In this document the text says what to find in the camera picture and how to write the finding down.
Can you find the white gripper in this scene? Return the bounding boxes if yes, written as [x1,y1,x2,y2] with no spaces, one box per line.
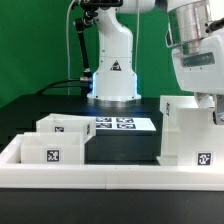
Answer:
[170,29,224,125]

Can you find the white drawer cabinet frame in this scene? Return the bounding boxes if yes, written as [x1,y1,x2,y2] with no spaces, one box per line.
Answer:
[157,96,224,167]

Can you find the white drawer box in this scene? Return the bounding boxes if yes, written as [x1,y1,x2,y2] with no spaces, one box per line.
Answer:
[36,113,96,142]
[21,132,85,165]

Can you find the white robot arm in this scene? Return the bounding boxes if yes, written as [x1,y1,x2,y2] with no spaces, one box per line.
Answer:
[83,0,224,125]

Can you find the paper sheet with markers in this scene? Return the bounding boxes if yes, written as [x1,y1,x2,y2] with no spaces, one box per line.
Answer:
[96,117,156,131]

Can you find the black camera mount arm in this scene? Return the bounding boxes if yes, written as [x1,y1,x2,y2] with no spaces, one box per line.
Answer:
[74,0,123,77]

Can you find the black cable on table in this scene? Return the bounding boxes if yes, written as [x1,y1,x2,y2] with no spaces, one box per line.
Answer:
[35,76,94,96]

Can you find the grey cable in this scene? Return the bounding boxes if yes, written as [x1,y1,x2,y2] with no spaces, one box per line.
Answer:
[65,0,77,97]

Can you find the white workspace border frame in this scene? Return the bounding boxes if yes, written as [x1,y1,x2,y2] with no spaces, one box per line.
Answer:
[0,134,224,191]

